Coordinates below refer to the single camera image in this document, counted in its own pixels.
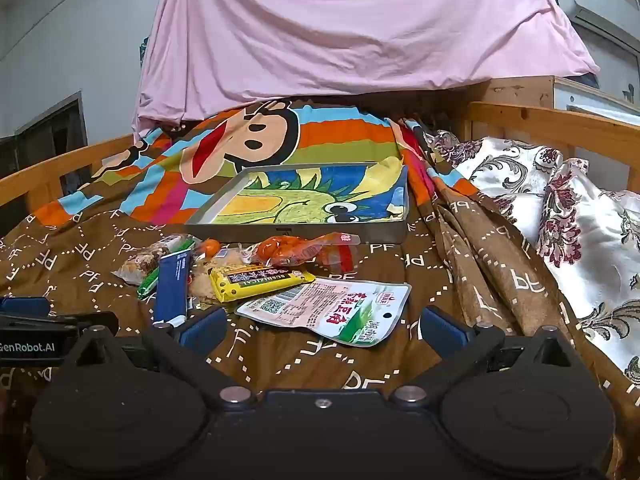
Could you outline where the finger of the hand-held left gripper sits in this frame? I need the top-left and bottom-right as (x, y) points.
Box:
(0, 296), (51, 317)

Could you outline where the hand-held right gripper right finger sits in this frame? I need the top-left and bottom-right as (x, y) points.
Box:
(390, 306), (592, 408)

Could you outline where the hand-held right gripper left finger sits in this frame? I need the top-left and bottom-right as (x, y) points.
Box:
(62, 306), (258, 408)

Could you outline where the rice crisp snack packet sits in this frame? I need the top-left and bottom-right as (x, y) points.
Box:
(190, 245), (261, 311)

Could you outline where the blue snack packet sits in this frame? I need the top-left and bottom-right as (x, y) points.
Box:
(151, 249), (195, 328)

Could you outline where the yellow snack packet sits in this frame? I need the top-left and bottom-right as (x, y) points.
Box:
(207, 262), (317, 305)

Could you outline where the green sausage stick packet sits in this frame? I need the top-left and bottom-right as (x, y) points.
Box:
(136, 240), (197, 302)

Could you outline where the clear nut bar packet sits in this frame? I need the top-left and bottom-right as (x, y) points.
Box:
(111, 237), (196, 286)

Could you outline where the orange red snack packet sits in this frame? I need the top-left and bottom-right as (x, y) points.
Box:
(247, 231), (361, 271)

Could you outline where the white green snack packet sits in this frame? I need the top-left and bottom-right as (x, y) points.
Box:
(235, 277), (413, 347)

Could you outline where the metal tray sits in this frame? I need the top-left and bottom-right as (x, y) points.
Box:
(184, 162), (411, 245)

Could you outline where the brown printed monkey blanket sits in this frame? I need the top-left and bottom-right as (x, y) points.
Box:
(0, 95), (640, 480)

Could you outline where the white floral quilt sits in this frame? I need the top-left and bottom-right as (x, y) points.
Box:
(425, 130), (640, 386)

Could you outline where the wooden cabinet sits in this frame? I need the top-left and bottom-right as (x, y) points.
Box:
(465, 76), (640, 116)

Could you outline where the pink bed sheet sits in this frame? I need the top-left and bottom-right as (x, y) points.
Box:
(132, 0), (601, 136)

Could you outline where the wooden bed frame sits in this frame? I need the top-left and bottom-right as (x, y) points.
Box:
(0, 101), (640, 211)

